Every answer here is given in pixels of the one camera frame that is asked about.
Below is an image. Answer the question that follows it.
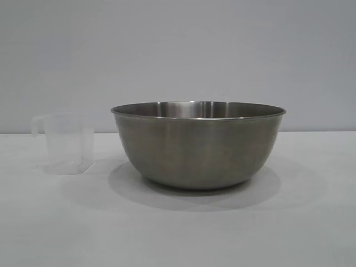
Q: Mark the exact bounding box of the clear plastic measuring cup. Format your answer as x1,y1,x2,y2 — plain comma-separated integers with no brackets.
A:
31,112,95,176

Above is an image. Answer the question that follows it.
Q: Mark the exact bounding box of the stainless steel mixing bowl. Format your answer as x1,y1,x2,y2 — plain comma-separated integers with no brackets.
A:
110,100,288,190

